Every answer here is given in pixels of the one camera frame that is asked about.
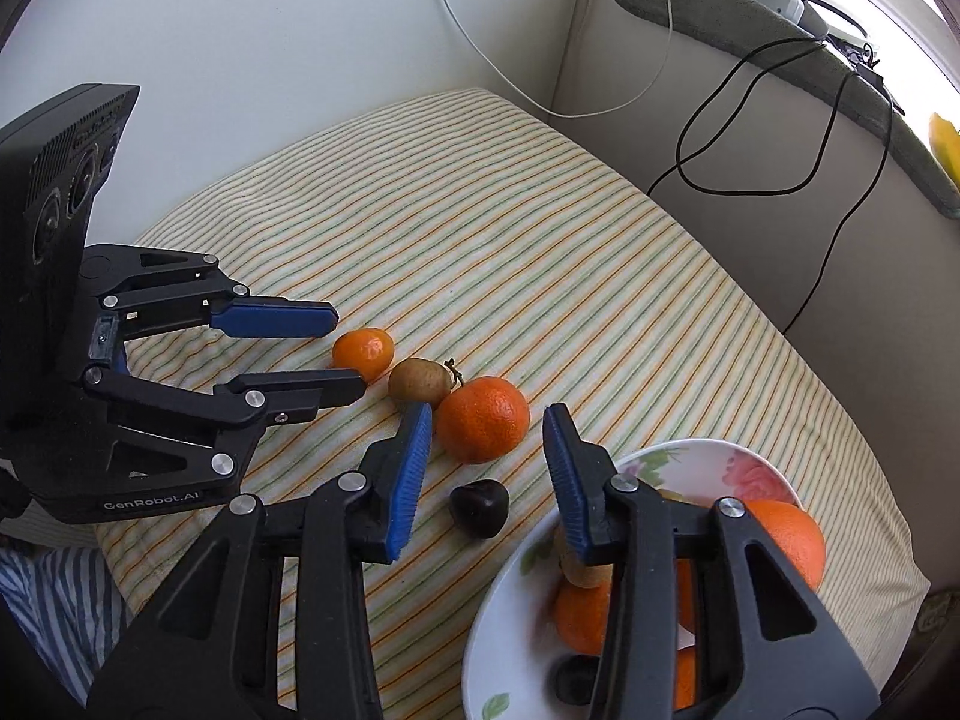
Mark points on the large orange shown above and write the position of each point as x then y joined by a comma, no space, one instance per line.
797,535
686,678

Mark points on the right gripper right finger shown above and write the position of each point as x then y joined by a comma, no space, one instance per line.
766,646

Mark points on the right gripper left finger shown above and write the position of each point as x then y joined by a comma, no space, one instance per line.
264,616

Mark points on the floral white plate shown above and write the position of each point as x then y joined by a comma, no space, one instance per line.
514,647

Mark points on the striped table cloth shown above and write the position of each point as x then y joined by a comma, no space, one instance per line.
469,230

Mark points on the dark plum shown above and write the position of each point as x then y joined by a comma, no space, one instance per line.
480,509
574,678

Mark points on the brown kiwi fruit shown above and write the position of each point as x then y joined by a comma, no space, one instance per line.
416,379

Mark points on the stemmed mandarin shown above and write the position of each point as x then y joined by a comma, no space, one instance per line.
482,421

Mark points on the grey windowsill mat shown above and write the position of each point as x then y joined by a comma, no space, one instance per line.
749,31

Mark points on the yellow bowl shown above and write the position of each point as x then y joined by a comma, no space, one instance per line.
944,141

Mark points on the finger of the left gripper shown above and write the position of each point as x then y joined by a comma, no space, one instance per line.
240,299
225,419

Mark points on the small orange kumquat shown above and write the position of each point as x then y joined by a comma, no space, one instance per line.
368,351

